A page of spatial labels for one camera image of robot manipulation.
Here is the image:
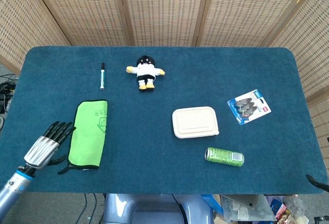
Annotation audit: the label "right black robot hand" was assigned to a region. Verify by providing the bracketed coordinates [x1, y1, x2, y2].
[305, 174, 329, 193]

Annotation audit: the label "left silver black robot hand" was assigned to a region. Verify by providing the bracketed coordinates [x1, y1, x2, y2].
[23, 121, 77, 170]

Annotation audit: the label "grey green cloth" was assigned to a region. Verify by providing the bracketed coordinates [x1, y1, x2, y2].
[58, 99, 108, 175]

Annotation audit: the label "colourful snack packets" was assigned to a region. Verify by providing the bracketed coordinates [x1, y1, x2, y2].
[267, 195, 309, 224]

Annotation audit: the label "clear plastic storage bin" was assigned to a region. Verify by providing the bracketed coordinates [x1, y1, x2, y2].
[221, 194, 275, 222]

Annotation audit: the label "white green marker pen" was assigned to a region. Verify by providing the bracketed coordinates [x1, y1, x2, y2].
[99, 62, 106, 90]

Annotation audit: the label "green drink can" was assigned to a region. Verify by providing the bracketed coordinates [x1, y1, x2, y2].
[204, 146, 245, 167]

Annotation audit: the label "blue blister pack of clips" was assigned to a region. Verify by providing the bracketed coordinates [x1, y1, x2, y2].
[227, 89, 272, 126]

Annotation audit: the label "blue plastic crate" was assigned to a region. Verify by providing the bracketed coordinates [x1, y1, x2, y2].
[201, 194, 224, 215]

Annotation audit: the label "blue-grey robot torso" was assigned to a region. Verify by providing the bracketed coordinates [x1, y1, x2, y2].
[102, 193, 215, 224]

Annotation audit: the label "black white plush doll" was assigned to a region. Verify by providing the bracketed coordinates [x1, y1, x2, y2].
[125, 54, 166, 91]

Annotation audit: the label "cream lidded food container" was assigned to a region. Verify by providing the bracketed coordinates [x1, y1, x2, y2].
[172, 106, 220, 139]

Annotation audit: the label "blue carpet table mat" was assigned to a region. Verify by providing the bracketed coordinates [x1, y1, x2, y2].
[0, 46, 328, 195]

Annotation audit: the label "wicker folding screen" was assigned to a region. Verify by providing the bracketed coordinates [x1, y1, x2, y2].
[0, 0, 329, 158]

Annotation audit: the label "black cable bundle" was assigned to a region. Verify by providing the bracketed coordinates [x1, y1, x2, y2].
[0, 73, 19, 114]

